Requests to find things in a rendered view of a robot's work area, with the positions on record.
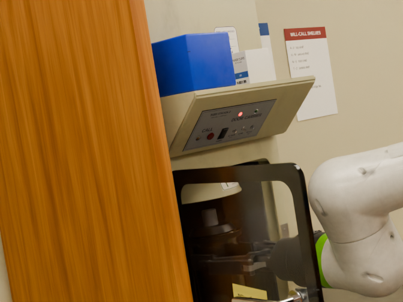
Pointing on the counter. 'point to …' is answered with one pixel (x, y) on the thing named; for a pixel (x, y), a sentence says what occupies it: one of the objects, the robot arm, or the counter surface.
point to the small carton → (252, 66)
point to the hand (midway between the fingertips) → (219, 255)
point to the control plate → (217, 122)
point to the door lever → (270, 300)
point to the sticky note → (248, 292)
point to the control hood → (294, 103)
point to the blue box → (193, 63)
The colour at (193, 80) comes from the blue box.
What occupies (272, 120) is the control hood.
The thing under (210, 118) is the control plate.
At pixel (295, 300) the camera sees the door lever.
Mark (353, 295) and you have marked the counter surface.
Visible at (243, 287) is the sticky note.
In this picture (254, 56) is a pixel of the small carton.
